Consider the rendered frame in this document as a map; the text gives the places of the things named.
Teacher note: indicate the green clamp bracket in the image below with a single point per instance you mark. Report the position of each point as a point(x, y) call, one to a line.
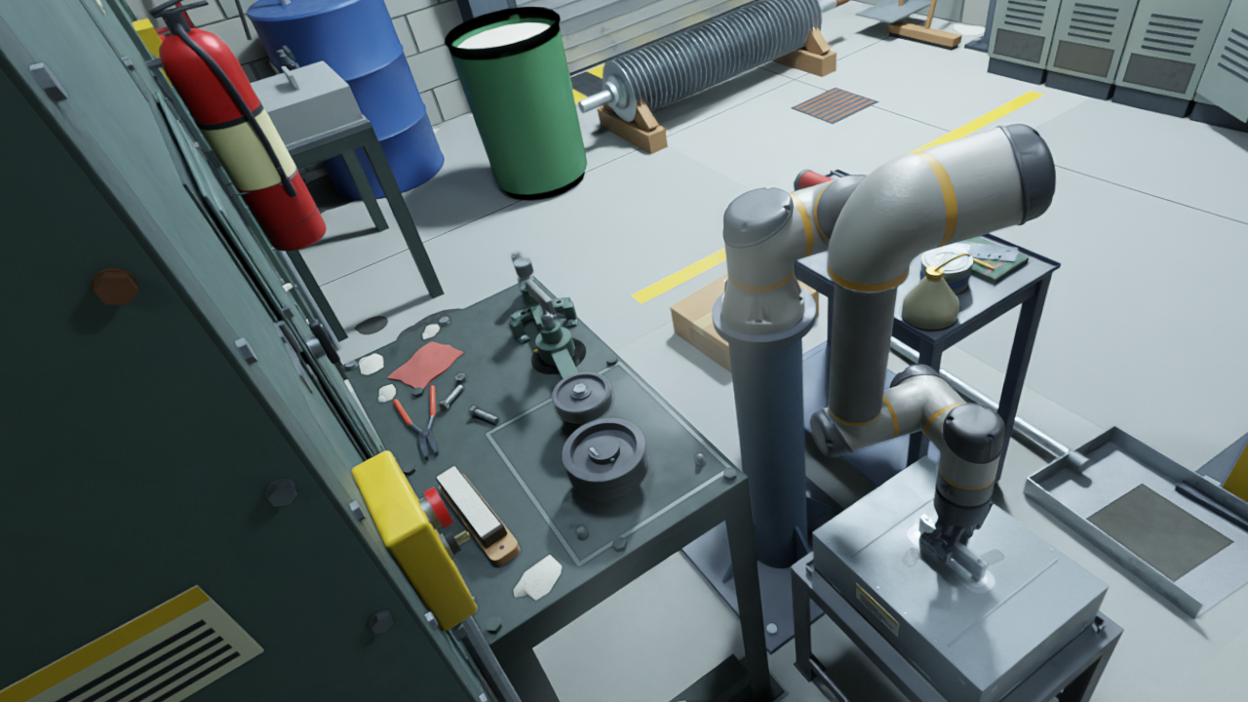
point(526, 322)

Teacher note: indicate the blue drum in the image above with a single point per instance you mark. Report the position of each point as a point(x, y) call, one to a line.
point(390, 97)

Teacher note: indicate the grey floor tray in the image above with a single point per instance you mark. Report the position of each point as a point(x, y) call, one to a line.
point(1072, 497)

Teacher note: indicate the dark green machine cabinet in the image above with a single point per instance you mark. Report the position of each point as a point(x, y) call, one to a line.
point(146, 439)

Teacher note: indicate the dark grey mounting plate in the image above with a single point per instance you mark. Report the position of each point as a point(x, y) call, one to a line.
point(673, 448)

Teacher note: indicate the grey belt guard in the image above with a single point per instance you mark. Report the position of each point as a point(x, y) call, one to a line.
point(1014, 624)

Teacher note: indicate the dark grey rack frame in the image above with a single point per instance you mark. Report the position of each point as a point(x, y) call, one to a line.
point(1092, 663)

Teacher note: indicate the grey brush roller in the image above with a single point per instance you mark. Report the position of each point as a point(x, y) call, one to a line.
point(712, 54)

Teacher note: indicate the cardboard box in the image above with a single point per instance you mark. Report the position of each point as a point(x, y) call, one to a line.
point(697, 322)

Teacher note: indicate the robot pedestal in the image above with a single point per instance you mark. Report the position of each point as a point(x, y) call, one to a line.
point(770, 439)

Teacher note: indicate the large dark grey pulley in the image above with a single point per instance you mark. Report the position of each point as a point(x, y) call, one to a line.
point(604, 458)

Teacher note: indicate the yellow control box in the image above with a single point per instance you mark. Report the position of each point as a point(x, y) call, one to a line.
point(409, 541)

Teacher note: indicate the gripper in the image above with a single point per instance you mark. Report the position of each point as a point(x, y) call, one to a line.
point(963, 509)

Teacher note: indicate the dark blue side table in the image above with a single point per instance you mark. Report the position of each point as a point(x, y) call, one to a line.
point(1014, 302)

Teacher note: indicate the wooden block with white top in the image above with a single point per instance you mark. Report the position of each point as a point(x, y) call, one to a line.
point(478, 515)

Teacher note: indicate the grey bolt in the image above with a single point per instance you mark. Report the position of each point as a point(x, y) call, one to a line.
point(484, 415)
point(452, 392)

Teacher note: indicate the dark green machine bench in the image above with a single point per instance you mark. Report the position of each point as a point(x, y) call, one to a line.
point(487, 322)

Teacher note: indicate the red round can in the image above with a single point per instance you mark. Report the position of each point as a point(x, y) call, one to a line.
point(809, 178)

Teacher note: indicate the olive oil can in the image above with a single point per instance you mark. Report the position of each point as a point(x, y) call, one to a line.
point(931, 304)

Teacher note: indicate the wooden base with post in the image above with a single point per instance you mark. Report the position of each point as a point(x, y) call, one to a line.
point(924, 32)

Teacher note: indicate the brown floor drain grate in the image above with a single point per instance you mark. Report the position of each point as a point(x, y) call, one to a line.
point(835, 105)

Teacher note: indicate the red fire extinguisher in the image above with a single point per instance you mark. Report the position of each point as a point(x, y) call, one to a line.
point(244, 136)

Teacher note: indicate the round tin with white lid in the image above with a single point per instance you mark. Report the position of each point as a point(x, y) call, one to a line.
point(954, 265)

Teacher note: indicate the green drum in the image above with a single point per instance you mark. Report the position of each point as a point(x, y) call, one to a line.
point(522, 117)

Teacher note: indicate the red rag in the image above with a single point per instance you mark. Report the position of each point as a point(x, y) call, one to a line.
point(426, 364)

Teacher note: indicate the small dark grey idler pulley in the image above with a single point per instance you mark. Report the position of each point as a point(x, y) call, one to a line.
point(582, 398)

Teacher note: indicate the wooden roller cradle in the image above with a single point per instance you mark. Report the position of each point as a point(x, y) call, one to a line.
point(634, 127)
point(809, 54)

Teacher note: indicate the dark grey small table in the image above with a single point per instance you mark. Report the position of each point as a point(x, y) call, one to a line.
point(400, 210)

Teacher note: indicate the grey locker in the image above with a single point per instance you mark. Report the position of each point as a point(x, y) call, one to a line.
point(1165, 58)
point(1230, 68)
point(1019, 39)
point(1082, 49)

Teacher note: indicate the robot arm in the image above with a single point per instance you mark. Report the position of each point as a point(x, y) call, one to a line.
point(882, 224)

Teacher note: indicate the green book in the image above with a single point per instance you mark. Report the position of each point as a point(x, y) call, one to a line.
point(1004, 268)

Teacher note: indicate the red button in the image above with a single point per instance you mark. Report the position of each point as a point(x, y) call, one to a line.
point(438, 508)

